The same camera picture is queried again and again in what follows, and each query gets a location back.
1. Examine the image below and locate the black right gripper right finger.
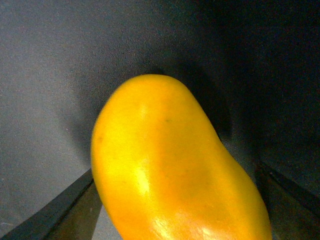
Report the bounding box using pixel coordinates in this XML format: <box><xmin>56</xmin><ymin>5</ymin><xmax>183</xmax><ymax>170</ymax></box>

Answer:
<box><xmin>254</xmin><ymin>162</ymin><xmax>320</xmax><ymax>240</ymax></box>

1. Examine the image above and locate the yellow mango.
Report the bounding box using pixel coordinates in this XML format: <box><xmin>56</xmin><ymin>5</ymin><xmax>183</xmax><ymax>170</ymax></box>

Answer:
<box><xmin>91</xmin><ymin>74</ymin><xmax>272</xmax><ymax>240</ymax></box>

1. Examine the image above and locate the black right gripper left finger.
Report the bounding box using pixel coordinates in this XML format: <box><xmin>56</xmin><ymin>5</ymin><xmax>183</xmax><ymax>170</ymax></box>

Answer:
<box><xmin>1</xmin><ymin>169</ymin><xmax>102</xmax><ymax>240</ymax></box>

